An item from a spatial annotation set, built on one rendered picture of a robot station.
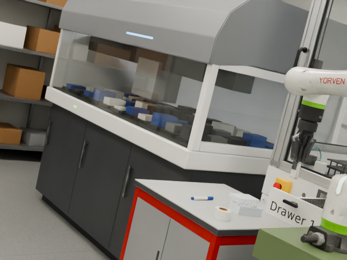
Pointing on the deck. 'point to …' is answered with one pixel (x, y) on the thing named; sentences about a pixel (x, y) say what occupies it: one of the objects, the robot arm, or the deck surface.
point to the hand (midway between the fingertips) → (295, 169)
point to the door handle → (299, 55)
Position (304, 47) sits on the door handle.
